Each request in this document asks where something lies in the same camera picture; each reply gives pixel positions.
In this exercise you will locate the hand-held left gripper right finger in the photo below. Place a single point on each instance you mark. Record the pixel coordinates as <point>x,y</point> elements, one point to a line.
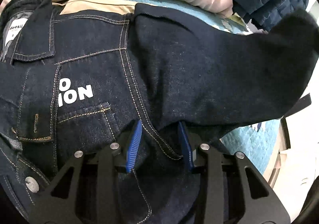
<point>185,144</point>

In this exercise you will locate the teal quilted bedspread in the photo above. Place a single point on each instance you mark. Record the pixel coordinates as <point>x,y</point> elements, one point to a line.
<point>249,144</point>

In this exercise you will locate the dark denim jacket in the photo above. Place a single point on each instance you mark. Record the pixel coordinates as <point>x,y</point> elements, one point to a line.
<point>174,64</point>

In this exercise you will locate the white bed frame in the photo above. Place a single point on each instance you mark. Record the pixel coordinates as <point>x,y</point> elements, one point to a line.
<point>284,139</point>

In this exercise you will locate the beige cloth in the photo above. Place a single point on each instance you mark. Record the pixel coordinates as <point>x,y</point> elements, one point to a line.
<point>94,7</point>

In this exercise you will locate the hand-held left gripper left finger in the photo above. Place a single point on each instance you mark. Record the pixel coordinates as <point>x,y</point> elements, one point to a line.
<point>134,139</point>

